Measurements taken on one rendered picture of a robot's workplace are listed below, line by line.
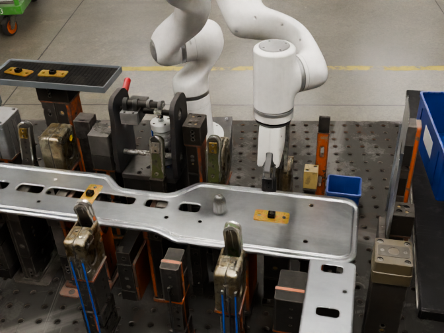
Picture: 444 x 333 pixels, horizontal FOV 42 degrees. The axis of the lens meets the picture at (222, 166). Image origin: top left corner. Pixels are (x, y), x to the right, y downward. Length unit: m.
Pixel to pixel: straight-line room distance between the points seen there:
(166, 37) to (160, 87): 2.40
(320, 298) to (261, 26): 0.57
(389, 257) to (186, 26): 0.86
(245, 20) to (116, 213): 0.56
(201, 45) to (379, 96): 2.37
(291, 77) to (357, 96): 2.87
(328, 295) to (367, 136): 1.14
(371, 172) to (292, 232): 0.78
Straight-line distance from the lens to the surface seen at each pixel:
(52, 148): 1.63
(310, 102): 3.91
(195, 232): 1.36
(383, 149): 2.21
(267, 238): 1.33
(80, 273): 1.38
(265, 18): 1.23
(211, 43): 1.84
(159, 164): 1.53
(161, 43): 1.79
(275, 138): 1.20
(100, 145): 1.61
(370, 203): 1.94
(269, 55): 1.12
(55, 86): 1.71
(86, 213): 1.33
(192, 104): 1.91
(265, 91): 1.16
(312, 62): 1.19
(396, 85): 4.20
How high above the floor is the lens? 1.90
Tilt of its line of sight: 35 degrees down
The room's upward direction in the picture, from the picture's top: 3 degrees counter-clockwise
